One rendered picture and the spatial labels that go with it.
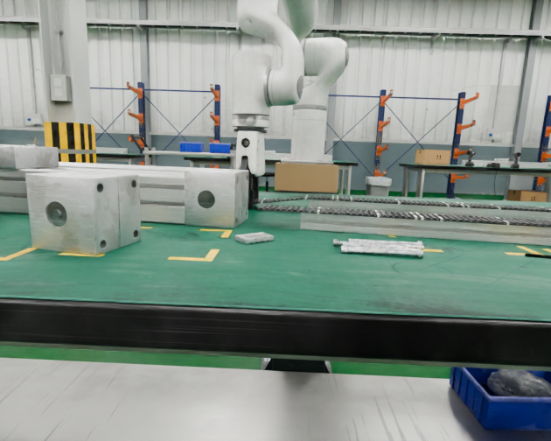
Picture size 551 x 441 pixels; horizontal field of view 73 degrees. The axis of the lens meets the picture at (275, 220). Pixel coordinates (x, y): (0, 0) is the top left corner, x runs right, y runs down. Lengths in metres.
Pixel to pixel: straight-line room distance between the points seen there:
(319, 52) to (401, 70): 7.59
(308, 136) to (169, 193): 0.74
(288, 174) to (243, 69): 0.52
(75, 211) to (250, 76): 0.48
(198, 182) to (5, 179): 0.39
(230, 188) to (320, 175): 0.68
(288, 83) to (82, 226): 0.50
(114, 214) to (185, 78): 8.33
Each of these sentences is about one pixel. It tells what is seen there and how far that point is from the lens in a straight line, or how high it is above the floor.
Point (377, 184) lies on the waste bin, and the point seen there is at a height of 0.47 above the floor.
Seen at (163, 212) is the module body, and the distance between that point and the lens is 0.69.
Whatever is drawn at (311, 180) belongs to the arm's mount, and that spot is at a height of 0.82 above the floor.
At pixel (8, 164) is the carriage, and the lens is 0.85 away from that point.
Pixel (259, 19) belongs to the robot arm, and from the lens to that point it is 0.88.
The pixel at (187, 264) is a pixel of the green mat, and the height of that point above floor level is 0.78.
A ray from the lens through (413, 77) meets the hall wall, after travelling 8.95.
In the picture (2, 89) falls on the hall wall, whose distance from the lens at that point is 10.55.
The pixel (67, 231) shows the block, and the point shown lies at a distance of 0.53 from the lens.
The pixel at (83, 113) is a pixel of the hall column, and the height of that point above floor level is 1.20.
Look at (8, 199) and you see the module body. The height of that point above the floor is 0.81.
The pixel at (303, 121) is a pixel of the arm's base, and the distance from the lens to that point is 1.32.
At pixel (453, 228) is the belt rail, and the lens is 0.69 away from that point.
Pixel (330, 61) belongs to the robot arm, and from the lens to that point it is 1.34.
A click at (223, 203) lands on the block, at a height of 0.82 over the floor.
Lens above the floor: 0.91
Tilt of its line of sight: 11 degrees down
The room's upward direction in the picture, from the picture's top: 2 degrees clockwise
